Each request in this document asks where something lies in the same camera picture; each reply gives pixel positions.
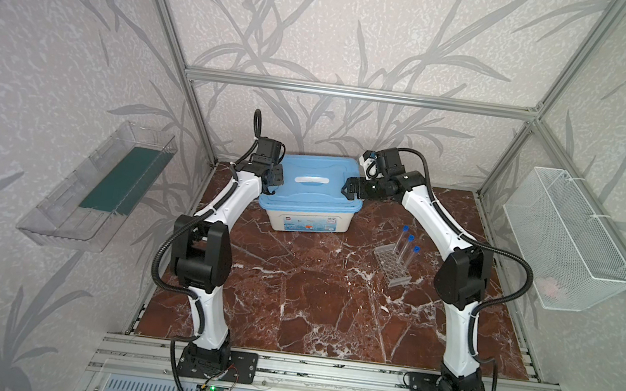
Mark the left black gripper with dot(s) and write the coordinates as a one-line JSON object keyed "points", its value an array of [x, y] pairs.
{"points": [[275, 173]]}

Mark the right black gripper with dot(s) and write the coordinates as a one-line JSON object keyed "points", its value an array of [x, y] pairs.
{"points": [[353, 187]]}

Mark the blue-capped test tube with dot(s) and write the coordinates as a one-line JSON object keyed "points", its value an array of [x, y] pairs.
{"points": [[409, 257], [404, 249], [400, 238]]}

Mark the blue plastic lid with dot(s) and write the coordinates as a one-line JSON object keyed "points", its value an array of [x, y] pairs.
{"points": [[313, 184]]}

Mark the white plastic bin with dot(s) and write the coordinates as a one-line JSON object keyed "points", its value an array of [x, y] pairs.
{"points": [[309, 221]]}

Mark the clear test tube rack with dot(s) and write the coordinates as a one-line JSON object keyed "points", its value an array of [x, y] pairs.
{"points": [[394, 271]]}

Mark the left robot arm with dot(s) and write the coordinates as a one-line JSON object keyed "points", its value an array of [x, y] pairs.
{"points": [[196, 259]]}

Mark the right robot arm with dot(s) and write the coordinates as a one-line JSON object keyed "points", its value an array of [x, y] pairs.
{"points": [[463, 278]]}

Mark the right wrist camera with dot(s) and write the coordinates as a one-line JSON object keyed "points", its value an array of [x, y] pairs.
{"points": [[368, 159]]}

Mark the white wire basket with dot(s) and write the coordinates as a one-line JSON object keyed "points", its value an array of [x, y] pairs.
{"points": [[575, 261]]}

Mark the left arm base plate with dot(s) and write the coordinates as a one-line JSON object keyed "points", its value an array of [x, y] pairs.
{"points": [[233, 365]]}

